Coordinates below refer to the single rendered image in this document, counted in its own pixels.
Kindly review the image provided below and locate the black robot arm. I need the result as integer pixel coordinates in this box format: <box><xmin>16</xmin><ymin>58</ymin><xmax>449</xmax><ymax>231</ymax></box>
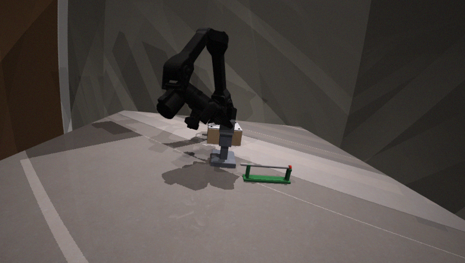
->
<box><xmin>156</xmin><ymin>28</ymin><xmax>234</xmax><ymax>130</ymax></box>

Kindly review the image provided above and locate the green u-shaped bracket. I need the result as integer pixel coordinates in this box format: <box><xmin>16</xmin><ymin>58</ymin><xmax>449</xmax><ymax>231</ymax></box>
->
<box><xmin>243</xmin><ymin>165</ymin><xmax>292</xmax><ymax>184</ymax></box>

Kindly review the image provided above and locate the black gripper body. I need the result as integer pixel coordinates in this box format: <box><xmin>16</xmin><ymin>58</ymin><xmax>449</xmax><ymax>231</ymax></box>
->
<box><xmin>186</xmin><ymin>89</ymin><xmax>219</xmax><ymax>125</ymax></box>

